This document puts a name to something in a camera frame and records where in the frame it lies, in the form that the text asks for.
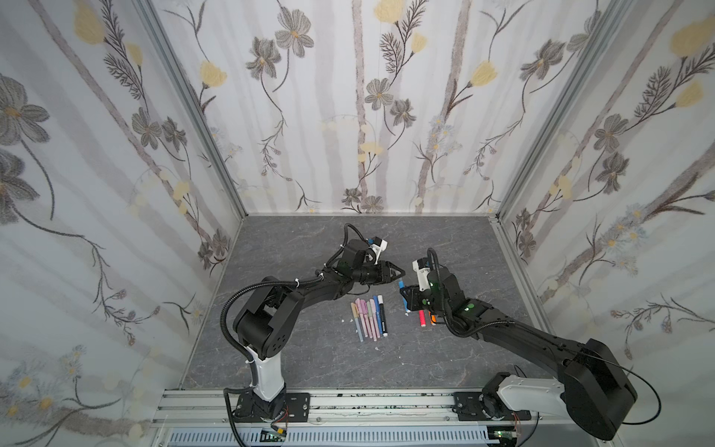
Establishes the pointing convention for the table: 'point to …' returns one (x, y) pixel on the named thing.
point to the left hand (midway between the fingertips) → (405, 272)
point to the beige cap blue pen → (355, 312)
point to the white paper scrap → (343, 320)
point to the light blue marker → (401, 285)
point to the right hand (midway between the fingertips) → (404, 288)
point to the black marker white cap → (384, 323)
